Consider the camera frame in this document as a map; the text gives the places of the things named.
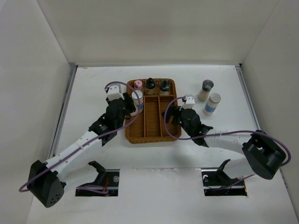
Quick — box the brown wicker divided basket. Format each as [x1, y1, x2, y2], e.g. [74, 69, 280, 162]
[125, 78, 182, 144]

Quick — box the black spout bottle brown spice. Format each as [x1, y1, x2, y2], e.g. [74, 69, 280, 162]
[145, 77, 156, 96]

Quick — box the dark cap tan spice bottle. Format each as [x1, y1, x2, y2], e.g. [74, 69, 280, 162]
[198, 79, 214, 101]

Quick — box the black spout bottle white spice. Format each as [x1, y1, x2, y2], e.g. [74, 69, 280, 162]
[159, 79, 171, 96]

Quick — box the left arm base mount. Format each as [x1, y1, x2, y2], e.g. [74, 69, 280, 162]
[75, 161, 120, 197]

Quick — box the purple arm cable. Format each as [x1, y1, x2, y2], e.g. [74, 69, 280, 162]
[164, 97, 292, 189]
[18, 81, 144, 194]

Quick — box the grey cap bottle blue label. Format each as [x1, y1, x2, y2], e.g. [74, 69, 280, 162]
[203, 93, 221, 116]

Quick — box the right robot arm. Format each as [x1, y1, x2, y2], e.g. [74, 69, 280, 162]
[161, 105, 290, 185]

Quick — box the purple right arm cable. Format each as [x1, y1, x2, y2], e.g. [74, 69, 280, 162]
[164, 97, 292, 189]

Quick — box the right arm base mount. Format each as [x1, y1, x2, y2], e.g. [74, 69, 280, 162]
[201, 159, 247, 196]

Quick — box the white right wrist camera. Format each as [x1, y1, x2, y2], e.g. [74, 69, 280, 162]
[182, 95, 195, 110]

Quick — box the silver cap bottle blue label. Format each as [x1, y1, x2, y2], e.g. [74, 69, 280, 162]
[130, 90, 144, 117]

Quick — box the pink cap spice bottle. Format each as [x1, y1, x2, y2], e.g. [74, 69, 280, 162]
[134, 80, 143, 92]

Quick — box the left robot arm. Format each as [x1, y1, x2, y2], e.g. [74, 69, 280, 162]
[25, 91, 137, 208]

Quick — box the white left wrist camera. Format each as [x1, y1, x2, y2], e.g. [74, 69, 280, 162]
[105, 84, 124, 101]

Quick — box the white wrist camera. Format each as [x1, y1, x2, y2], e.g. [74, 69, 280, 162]
[182, 95, 195, 110]
[105, 84, 124, 101]

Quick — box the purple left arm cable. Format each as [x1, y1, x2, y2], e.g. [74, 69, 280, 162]
[18, 81, 144, 194]

